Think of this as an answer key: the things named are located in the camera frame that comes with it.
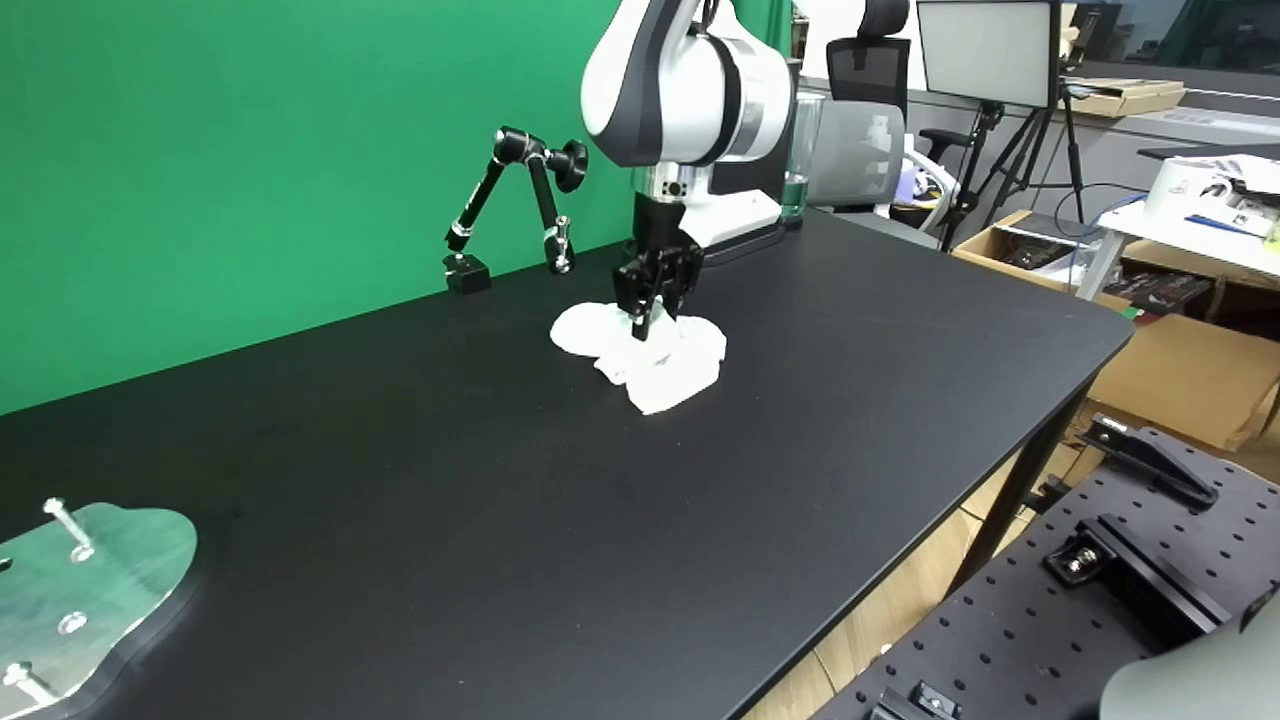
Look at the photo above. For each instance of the black metal bracket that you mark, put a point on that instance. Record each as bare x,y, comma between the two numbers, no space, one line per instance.
1147,460

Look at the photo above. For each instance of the clear acrylic plate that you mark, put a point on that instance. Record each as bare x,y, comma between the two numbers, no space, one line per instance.
121,563

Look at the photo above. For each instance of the black office chair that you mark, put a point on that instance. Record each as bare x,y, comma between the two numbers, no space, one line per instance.
868,62

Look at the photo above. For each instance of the flat cardboard box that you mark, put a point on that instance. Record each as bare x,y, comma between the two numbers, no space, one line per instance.
1126,96

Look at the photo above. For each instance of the white desk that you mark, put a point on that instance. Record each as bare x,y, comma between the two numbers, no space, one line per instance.
1175,223

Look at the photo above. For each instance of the grey rounded plastic cover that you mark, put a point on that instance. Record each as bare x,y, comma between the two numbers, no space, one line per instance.
1202,683

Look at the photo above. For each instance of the black clamp with metal bolts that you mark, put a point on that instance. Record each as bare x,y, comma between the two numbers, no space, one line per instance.
1133,573

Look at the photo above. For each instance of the black table leg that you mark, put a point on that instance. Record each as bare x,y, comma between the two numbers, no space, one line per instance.
1006,513

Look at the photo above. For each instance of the white wrist camera block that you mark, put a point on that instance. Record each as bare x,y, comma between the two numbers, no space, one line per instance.
730,216

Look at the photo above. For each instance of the open cardboard box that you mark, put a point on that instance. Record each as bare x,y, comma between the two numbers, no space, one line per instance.
995,245

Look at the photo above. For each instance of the light grey display panel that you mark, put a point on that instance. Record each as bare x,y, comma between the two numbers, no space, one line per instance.
986,51

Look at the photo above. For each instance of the clear glass cylinder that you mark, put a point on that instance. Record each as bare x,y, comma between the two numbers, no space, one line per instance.
797,202

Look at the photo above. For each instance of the black tripod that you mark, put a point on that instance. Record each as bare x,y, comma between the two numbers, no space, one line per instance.
990,121

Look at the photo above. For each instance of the white cloth with green print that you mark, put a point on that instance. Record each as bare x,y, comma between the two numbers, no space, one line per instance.
665,366

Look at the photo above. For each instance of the black perforated breadboard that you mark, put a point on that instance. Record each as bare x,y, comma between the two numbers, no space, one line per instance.
1014,640

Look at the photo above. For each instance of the small black mounting block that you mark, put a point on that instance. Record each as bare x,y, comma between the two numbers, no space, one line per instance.
934,699

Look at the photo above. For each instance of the white standoff screw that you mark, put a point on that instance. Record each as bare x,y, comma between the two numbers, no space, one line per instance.
71,531
73,622
25,683

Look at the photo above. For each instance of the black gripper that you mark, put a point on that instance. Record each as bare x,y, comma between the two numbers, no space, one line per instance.
662,264

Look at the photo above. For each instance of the grey mesh office chair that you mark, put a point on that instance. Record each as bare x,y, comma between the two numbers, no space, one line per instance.
852,147

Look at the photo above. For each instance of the green backdrop curtain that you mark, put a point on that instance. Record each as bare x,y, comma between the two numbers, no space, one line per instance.
266,160

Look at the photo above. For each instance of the large closed cardboard box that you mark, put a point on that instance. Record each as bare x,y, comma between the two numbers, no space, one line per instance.
1185,381

